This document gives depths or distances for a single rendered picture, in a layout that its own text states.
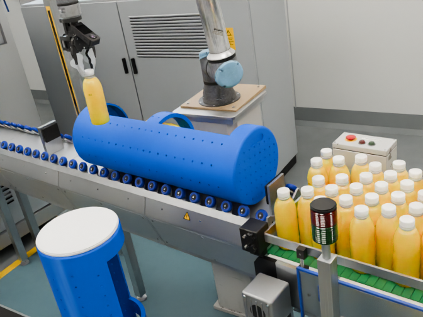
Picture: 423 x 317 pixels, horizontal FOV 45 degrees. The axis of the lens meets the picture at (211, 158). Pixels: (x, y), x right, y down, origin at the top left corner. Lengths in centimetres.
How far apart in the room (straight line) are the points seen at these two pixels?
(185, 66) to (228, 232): 200
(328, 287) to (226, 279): 135
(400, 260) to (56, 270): 104
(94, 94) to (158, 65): 190
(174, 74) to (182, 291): 158
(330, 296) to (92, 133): 124
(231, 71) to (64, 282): 100
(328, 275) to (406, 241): 25
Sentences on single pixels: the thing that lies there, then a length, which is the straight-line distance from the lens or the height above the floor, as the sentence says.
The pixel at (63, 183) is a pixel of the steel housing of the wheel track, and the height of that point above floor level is 86.
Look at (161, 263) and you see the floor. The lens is 326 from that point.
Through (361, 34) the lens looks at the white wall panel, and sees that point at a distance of 443.
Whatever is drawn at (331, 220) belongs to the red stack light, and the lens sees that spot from 124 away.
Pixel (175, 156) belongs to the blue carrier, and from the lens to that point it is 185.
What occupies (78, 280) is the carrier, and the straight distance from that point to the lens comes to 173.
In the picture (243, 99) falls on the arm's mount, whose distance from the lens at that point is 224.
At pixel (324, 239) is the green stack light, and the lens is 127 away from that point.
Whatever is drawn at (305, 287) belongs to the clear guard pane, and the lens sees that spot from 158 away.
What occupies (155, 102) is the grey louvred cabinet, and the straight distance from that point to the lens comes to 397.
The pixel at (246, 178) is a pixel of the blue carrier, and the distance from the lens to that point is 175.
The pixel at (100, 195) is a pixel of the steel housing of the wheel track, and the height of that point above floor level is 86.
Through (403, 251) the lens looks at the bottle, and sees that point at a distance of 148.
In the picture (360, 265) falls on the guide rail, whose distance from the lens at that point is 152.
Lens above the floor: 192
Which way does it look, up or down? 26 degrees down
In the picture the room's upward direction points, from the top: 10 degrees counter-clockwise
